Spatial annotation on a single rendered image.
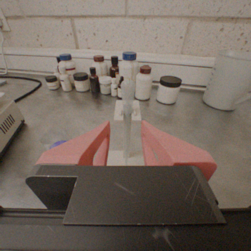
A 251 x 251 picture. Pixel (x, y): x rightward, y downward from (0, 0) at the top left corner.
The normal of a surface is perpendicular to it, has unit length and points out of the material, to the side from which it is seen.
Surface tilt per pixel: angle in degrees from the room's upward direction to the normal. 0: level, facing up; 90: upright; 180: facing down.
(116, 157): 0
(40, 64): 90
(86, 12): 90
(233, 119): 0
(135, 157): 0
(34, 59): 90
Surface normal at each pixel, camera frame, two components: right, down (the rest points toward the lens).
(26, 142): 0.01, -0.77
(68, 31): -0.22, 0.62
